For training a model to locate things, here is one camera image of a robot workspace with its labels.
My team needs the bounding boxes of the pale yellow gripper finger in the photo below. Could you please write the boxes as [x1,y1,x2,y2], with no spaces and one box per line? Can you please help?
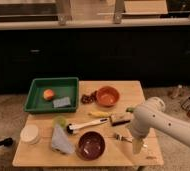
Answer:
[132,138,144,154]

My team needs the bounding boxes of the silver metal fork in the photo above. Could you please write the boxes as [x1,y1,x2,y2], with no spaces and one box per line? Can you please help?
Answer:
[113,132,148,148]

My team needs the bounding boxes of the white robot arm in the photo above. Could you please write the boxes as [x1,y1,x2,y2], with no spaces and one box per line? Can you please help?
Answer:
[128,97,190,154]

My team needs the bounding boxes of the dark red bowl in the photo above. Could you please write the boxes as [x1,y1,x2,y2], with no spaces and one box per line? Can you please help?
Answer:
[77,131,105,160]

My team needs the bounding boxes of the orange bowl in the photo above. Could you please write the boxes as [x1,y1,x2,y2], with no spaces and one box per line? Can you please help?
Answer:
[96,86,120,107]

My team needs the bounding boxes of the brown block brush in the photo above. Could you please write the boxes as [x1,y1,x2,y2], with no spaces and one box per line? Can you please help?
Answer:
[110,113,131,126]

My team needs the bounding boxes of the green chili pepper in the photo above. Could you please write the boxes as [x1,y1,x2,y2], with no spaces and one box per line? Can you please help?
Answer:
[126,107,135,113]

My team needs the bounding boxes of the wooden folding table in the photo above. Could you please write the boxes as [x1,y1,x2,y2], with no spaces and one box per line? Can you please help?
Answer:
[13,81,164,168]

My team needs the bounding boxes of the yellow banana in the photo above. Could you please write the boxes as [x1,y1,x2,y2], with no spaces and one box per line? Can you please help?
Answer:
[89,111,111,118]

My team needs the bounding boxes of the bottles on floor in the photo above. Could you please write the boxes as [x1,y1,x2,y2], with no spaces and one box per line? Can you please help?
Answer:
[169,84,190,121]

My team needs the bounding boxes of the dark grape bunch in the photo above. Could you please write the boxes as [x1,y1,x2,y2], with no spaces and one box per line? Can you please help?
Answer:
[81,91,97,104]

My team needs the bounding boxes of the light blue cloth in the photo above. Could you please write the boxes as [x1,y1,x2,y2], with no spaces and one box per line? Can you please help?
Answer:
[51,124,75,154]

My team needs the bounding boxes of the green lime ball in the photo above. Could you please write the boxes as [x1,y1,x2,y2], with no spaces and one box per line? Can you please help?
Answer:
[53,116,66,128]

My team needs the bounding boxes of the grey sponge in tray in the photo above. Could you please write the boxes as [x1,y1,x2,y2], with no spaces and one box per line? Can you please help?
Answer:
[53,97,71,108]

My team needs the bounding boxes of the orange peach fruit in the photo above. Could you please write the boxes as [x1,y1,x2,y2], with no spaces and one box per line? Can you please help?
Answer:
[43,89,55,101]

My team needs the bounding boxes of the green plastic tray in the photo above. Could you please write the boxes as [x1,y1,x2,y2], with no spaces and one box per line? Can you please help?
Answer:
[24,77,79,114]

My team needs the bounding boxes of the black handle at left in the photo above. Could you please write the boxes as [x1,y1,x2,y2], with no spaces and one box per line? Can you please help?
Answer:
[0,138,13,147]

